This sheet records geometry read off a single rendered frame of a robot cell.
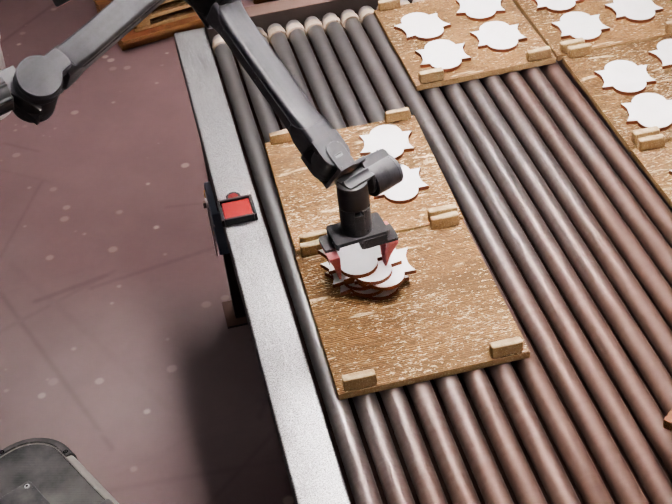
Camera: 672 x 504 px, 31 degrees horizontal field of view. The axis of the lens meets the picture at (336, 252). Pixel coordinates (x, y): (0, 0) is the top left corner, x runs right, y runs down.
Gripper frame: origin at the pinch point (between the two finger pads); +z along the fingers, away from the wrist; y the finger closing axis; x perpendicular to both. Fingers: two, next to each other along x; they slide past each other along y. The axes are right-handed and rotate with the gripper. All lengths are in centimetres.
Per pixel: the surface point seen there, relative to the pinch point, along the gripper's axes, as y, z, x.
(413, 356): 2.2, 6.8, -19.8
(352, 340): -6.5, 6.6, -11.4
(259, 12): 12, 4, 118
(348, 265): -2.2, -0.2, 1.3
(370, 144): 17.7, 5.1, 46.2
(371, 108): 24, 8, 64
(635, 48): 89, 7, 58
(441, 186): 26.2, 6.4, 25.9
